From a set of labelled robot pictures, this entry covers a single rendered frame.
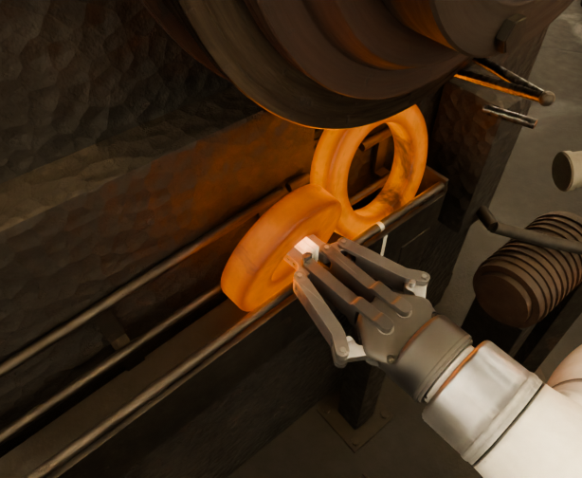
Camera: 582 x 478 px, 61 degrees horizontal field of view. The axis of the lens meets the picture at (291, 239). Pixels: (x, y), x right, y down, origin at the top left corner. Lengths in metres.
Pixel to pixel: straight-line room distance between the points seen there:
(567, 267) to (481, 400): 0.54
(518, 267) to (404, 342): 0.44
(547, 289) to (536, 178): 1.08
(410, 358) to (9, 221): 0.34
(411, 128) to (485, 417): 0.36
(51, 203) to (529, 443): 0.41
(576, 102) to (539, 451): 2.09
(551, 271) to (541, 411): 0.49
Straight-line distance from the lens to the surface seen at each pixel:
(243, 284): 0.47
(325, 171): 0.56
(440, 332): 0.44
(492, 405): 0.42
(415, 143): 0.66
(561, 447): 0.42
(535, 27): 0.43
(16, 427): 0.58
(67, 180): 0.46
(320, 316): 0.46
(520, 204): 1.82
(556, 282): 0.90
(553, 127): 2.22
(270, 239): 0.46
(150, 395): 0.52
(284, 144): 0.55
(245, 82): 0.34
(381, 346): 0.45
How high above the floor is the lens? 1.15
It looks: 48 degrees down
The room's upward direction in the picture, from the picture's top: straight up
